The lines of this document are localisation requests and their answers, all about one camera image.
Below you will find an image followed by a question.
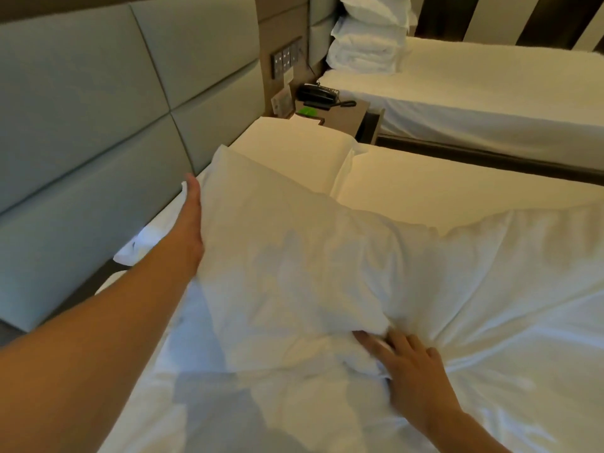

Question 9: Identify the person's right hand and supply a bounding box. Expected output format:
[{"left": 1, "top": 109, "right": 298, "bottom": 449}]
[{"left": 353, "top": 329, "right": 465, "bottom": 434}]

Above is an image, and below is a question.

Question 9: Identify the person's left hand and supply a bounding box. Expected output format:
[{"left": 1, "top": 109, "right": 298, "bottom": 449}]
[{"left": 163, "top": 173, "right": 205, "bottom": 280}]

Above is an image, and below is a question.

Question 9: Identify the person's right forearm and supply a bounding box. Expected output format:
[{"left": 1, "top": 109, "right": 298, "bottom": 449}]
[{"left": 422, "top": 405, "right": 512, "bottom": 453}]

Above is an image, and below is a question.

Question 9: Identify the person's left forearm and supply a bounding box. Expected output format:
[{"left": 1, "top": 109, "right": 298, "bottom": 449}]
[{"left": 0, "top": 233, "right": 199, "bottom": 453}]

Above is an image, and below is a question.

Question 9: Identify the white duvet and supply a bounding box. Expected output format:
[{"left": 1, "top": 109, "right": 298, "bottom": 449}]
[{"left": 97, "top": 203, "right": 604, "bottom": 453}]

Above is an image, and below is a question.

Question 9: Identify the grey padded headboard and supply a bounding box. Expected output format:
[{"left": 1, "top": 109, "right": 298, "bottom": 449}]
[
  {"left": 0, "top": 0, "right": 261, "bottom": 333},
  {"left": 308, "top": 0, "right": 340, "bottom": 71}
]

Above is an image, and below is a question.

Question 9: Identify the black telephone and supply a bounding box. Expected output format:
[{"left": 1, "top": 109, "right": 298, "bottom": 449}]
[{"left": 296, "top": 83, "right": 357, "bottom": 109}]

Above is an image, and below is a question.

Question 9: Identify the wooden nightstand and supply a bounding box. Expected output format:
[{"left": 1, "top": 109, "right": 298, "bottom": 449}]
[{"left": 289, "top": 98, "right": 385, "bottom": 144}]

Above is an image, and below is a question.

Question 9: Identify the stack of white pillows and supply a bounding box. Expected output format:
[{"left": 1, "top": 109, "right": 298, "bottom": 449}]
[{"left": 326, "top": 0, "right": 418, "bottom": 75}]

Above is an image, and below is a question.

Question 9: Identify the wall switch panel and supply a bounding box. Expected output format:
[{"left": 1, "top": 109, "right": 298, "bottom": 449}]
[{"left": 270, "top": 37, "right": 304, "bottom": 81}]

